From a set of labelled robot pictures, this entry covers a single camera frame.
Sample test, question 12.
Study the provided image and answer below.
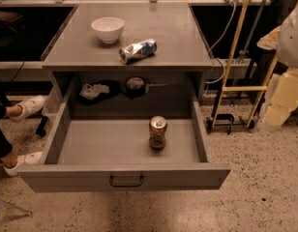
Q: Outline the orange soda can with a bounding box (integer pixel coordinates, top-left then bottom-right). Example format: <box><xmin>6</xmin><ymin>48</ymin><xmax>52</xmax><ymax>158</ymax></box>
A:
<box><xmin>149</xmin><ymin>116</ymin><xmax>167</xmax><ymax>150</ymax></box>

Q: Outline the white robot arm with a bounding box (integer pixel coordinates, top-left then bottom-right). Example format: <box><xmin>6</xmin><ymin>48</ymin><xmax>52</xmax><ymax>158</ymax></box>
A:
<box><xmin>257</xmin><ymin>5</ymin><xmax>298</xmax><ymax>132</ymax></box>

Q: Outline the grey cabinet counter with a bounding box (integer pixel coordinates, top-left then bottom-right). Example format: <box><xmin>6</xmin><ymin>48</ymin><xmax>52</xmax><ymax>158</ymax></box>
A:
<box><xmin>43</xmin><ymin>2</ymin><xmax>211</xmax><ymax>118</ymax></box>

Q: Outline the crushed blue silver can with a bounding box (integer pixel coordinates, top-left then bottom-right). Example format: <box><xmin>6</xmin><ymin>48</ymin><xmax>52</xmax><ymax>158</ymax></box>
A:
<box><xmin>119</xmin><ymin>39</ymin><xmax>157</xmax><ymax>64</ymax></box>

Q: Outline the grey open drawer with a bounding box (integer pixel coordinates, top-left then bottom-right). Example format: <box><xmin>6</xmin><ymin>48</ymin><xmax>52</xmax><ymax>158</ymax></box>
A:
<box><xmin>19</xmin><ymin>81</ymin><xmax>230</xmax><ymax>192</ymax></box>

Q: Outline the black tape roll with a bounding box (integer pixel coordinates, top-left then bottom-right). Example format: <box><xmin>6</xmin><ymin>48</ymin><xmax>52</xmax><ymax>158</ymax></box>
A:
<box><xmin>126</xmin><ymin>76</ymin><xmax>146</xmax><ymax>98</ymax></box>

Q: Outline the white card pack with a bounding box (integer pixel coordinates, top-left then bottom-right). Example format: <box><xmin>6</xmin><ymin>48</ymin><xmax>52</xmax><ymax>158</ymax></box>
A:
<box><xmin>80</xmin><ymin>84</ymin><xmax>110</xmax><ymax>101</ymax></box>

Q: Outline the yellow hand truck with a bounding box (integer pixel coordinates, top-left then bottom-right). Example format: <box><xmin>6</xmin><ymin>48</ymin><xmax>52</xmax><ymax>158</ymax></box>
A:
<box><xmin>205</xmin><ymin>0</ymin><xmax>279</xmax><ymax>135</ymax></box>

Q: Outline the white ceramic bowl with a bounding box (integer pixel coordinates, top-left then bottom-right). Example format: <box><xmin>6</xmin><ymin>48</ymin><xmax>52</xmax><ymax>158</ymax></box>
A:
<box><xmin>91</xmin><ymin>17</ymin><xmax>125</xmax><ymax>44</ymax></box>

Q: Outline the upper white sneaker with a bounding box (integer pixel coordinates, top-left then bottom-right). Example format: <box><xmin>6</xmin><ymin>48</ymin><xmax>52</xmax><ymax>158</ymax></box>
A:
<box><xmin>10</xmin><ymin>95</ymin><xmax>45</xmax><ymax>122</ymax></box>

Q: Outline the white sneaker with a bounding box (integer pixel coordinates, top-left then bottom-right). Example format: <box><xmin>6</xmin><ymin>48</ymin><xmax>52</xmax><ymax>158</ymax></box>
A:
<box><xmin>10</xmin><ymin>95</ymin><xmax>45</xmax><ymax>122</ymax></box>
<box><xmin>4</xmin><ymin>152</ymin><xmax>42</xmax><ymax>177</ymax></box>

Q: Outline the lower white sneaker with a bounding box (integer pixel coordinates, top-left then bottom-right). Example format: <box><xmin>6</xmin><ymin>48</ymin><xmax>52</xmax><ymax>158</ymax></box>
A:
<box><xmin>4</xmin><ymin>152</ymin><xmax>42</xmax><ymax>177</ymax></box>

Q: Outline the black drawer handle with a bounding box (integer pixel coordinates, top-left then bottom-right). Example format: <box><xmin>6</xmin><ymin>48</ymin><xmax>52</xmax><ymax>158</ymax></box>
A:
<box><xmin>109</xmin><ymin>175</ymin><xmax>143</xmax><ymax>188</ymax></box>

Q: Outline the white cable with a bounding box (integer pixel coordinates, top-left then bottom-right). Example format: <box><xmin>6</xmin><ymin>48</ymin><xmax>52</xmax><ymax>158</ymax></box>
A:
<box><xmin>205</xmin><ymin>2</ymin><xmax>238</xmax><ymax>85</ymax></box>

